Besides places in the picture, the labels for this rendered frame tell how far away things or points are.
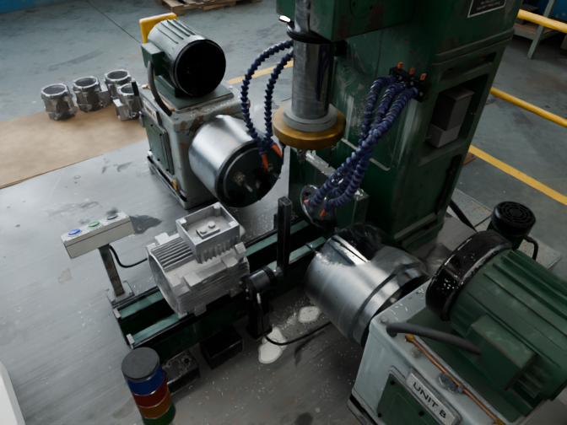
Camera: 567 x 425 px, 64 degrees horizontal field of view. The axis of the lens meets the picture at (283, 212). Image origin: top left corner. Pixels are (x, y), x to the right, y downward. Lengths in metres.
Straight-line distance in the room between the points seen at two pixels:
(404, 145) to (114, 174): 1.16
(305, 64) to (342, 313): 0.54
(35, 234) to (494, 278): 1.42
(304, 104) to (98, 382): 0.86
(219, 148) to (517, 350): 0.93
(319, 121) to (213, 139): 0.43
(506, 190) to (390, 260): 2.43
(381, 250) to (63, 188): 1.27
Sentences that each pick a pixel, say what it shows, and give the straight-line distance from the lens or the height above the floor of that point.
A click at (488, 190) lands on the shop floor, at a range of 3.33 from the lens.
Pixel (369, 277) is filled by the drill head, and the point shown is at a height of 1.15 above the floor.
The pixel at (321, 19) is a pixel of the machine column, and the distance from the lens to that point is 0.95.
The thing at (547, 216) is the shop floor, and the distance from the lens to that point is 3.30.
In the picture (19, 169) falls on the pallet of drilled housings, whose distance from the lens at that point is 3.29.
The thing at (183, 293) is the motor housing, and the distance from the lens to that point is 1.09.
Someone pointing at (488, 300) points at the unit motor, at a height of 1.33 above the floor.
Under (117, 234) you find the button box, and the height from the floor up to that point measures 1.05.
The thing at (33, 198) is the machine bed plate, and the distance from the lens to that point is 1.89.
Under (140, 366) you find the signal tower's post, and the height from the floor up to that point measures 1.22.
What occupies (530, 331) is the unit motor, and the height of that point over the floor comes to 1.33.
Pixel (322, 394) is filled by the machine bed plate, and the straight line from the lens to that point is 1.23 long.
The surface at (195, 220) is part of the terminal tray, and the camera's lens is 1.15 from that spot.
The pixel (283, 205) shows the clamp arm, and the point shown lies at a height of 1.25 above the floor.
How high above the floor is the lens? 1.90
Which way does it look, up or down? 42 degrees down
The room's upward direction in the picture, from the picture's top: 2 degrees clockwise
